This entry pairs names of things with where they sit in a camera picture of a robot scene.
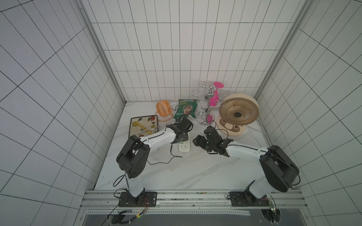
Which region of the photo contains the white power strip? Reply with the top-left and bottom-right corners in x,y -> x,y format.
179,134 -> 190,153

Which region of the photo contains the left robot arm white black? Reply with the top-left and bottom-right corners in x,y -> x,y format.
116,118 -> 193,207

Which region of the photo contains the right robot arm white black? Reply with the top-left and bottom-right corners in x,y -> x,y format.
193,126 -> 299,206

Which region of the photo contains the orange small fan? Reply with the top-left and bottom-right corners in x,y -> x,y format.
156,100 -> 173,122

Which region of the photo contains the white desk fan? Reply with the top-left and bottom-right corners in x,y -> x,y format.
148,147 -> 165,163

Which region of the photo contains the beige bear desk fan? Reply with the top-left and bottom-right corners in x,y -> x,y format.
216,93 -> 259,137

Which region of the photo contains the green snack bag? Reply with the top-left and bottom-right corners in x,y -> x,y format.
173,99 -> 198,119

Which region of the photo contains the silver glass holder stand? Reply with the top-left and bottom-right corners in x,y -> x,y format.
191,81 -> 229,126

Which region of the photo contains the decorated square plate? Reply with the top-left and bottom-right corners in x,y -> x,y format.
128,115 -> 158,137

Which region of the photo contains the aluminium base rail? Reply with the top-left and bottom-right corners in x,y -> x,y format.
80,189 -> 307,211

